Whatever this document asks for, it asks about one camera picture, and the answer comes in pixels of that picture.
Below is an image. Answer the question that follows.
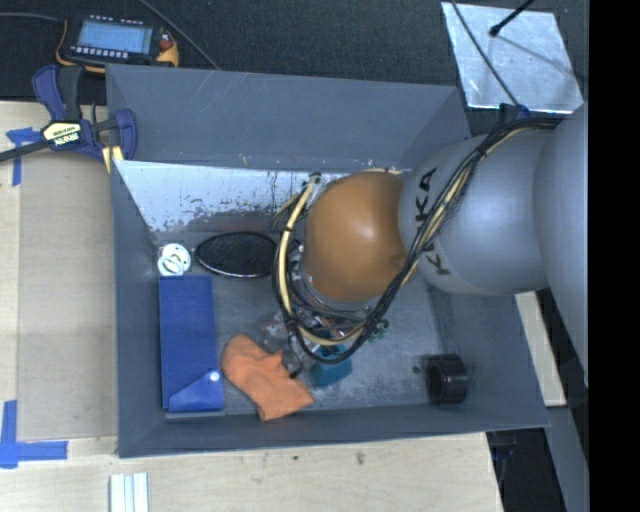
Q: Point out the black ribbed cup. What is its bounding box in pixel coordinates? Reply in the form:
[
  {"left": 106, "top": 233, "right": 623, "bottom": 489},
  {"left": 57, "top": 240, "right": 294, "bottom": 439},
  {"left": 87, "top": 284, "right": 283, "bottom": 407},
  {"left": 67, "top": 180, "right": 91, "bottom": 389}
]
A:
[{"left": 424, "top": 352, "right": 470, "bottom": 406}]

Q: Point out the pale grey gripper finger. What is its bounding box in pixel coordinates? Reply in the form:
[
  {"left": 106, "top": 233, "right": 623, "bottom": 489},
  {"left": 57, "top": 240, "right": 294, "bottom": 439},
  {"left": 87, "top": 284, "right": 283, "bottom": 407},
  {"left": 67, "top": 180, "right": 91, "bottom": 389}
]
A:
[
  {"left": 260, "top": 322, "right": 292, "bottom": 354},
  {"left": 280, "top": 348, "right": 304, "bottom": 379}
]

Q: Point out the pale wood board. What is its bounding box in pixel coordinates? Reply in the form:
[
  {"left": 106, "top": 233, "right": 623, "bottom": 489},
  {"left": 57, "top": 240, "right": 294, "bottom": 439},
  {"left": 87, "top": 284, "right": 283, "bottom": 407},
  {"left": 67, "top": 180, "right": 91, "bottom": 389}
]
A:
[{"left": 17, "top": 153, "right": 121, "bottom": 442}]

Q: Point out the orange cloth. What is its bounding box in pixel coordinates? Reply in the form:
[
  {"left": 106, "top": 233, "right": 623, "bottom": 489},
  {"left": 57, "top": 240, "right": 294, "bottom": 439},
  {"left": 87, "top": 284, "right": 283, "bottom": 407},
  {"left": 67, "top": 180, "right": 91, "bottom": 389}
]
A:
[{"left": 220, "top": 333, "right": 316, "bottom": 422}]

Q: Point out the grey metal bin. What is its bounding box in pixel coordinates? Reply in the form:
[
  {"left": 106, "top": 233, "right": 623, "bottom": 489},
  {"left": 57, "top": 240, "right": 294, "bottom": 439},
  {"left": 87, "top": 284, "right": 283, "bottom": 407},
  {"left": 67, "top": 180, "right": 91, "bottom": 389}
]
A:
[{"left": 104, "top": 63, "right": 552, "bottom": 459}]

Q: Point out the teal blue block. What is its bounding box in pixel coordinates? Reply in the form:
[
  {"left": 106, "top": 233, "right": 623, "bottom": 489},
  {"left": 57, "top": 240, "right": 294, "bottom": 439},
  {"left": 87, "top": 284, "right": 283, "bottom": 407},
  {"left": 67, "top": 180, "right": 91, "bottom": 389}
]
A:
[{"left": 309, "top": 344, "right": 353, "bottom": 388}]

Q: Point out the blue flat box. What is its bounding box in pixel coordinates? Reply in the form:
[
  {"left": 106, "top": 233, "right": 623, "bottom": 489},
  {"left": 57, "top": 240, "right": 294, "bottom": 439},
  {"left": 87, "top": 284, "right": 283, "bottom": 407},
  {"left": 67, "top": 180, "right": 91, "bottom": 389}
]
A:
[{"left": 158, "top": 274, "right": 225, "bottom": 414}]

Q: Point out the white plastic ring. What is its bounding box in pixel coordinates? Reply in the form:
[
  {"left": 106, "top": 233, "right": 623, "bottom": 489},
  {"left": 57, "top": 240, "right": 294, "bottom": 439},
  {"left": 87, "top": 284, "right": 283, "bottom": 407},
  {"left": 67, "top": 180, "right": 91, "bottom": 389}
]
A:
[{"left": 156, "top": 242, "right": 193, "bottom": 278}]

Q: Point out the black oval mesh strainer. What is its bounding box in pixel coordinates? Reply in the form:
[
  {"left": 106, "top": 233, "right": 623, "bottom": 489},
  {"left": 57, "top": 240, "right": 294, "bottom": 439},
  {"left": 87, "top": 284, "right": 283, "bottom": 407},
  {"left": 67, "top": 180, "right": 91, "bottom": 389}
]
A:
[{"left": 194, "top": 231, "right": 279, "bottom": 279}]

